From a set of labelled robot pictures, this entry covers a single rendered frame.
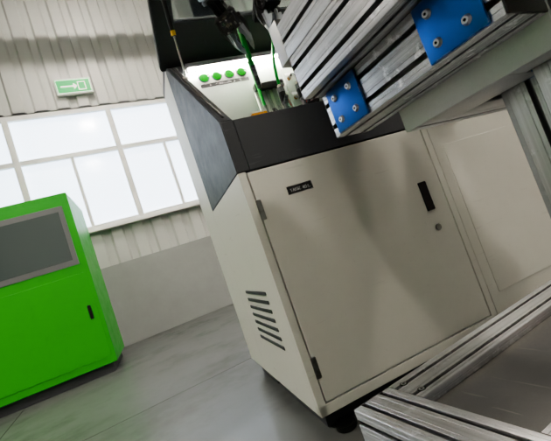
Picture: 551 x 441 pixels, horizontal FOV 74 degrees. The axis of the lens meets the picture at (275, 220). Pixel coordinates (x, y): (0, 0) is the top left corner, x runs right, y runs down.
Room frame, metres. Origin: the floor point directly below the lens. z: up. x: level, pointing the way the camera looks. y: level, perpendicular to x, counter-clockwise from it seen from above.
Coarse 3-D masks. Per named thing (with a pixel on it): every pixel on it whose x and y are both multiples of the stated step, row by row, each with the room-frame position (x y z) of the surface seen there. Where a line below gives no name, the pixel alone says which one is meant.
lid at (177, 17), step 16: (160, 0) 1.34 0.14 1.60; (176, 0) 1.38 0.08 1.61; (192, 0) 1.41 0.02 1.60; (224, 0) 1.46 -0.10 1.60; (240, 0) 1.49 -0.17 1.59; (288, 0) 1.58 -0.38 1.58; (160, 16) 1.39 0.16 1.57; (176, 16) 1.43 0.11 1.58; (192, 16) 1.46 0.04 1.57; (208, 16) 1.48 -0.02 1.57; (160, 32) 1.43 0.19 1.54; (176, 32) 1.46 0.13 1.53; (192, 32) 1.49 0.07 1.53; (208, 32) 1.52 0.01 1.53; (256, 32) 1.62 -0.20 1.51; (160, 48) 1.48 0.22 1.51; (176, 48) 1.51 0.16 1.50; (192, 48) 1.54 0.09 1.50; (208, 48) 1.58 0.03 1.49; (224, 48) 1.61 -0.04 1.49; (256, 48) 1.68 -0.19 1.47; (160, 64) 1.54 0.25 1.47; (176, 64) 1.57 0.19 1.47
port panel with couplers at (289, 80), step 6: (282, 72) 1.71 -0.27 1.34; (288, 72) 1.72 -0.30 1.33; (288, 78) 1.71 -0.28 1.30; (294, 78) 1.73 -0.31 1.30; (288, 84) 1.71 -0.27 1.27; (294, 84) 1.72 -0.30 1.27; (288, 90) 1.71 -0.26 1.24; (294, 90) 1.72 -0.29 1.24; (294, 96) 1.71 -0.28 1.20; (294, 102) 1.71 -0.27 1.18; (300, 102) 1.72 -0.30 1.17
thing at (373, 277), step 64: (256, 192) 1.04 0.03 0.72; (320, 192) 1.11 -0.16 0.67; (384, 192) 1.18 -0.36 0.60; (320, 256) 1.08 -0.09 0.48; (384, 256) 1.15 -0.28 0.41; (448, 256) 1.23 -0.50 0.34; (320, 320) 1.06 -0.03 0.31; (384, 320) 1.13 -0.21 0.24; (448, 320) 1.20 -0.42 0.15; (320, 384) 1.04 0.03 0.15
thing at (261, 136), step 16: (272, 112) 1.09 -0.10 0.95; (288, 112) 1.10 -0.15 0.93; (304, 112) 1.12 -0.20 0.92; (320, 112) 1.14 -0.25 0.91; (240, 128) 1.05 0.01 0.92; (256, 128) 1.07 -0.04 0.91; (272, 128) 1.08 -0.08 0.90; (288, 128) 1.10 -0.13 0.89; (304, 128) 1.12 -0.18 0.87; (320, 128) 1.13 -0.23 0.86; (384, 128) 1.21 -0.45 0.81; (400, 128) 1.23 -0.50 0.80; (256, 144) 1.06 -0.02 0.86; (272, 144) 1.08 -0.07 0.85; (288, 144) 1.09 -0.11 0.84; (304, 144) 1.11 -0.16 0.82; (320, 144) 1.13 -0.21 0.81; (336, 144) 1.14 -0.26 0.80; (256, 160) 1.06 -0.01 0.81; (272, 160) 1.07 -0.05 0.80; (288, 160) 1.09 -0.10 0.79
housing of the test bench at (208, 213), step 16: (176, 112) 1.65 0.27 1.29; (176, 128) 1.79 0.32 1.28; (192, 160) 1.64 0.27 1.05; (192, 176) 1.78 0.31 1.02; (208, 208) 1.65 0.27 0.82; (208, 224) 1.79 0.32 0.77; (224, 256) 1.66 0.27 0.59; (224, 272) 1.80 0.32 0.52; (240, 304) 1.67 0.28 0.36; (240, 320) 1.81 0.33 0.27; (256, 352) 1.66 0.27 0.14
